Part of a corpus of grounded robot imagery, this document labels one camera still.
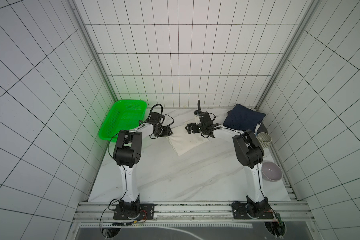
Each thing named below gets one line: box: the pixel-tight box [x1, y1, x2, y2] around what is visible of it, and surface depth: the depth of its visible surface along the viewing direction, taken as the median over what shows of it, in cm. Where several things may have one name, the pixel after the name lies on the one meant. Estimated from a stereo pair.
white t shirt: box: [166, 121, 209, 157], surface depth 99 cm
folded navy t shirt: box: [223, 103, 267, 131], surface depth 105 cm
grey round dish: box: [261, 161, 283, 182], surface depth 85 cm
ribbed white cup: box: [257, 132, 272, 149], surface depth 100 cm
